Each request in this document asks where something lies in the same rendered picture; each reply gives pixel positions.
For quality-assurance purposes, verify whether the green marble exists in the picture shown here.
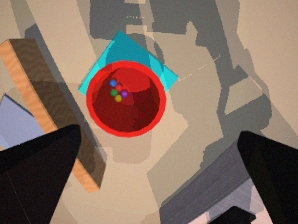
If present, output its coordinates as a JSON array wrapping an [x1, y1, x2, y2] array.
[[110, 88, 117, 96]]

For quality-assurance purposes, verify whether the olive yellow marble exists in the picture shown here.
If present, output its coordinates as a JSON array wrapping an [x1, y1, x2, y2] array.
[[114, 95, 121, 101]]

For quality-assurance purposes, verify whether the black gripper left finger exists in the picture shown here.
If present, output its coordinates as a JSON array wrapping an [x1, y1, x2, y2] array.
[[0, 124, 81, 224]]

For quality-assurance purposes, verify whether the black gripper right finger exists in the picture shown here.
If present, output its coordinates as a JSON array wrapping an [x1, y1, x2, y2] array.
[[237, 131, 298, 224]]

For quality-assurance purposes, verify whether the blue marble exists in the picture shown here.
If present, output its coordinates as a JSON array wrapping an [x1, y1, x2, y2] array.
[[110, 80, 116, 87]]

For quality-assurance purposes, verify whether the red marble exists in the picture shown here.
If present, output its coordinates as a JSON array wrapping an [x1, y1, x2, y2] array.
[[114, 84, 122, 91]]

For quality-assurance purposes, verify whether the purple marble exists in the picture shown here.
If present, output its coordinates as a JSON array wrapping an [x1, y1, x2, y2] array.
[[120, 91, 128, 97]]

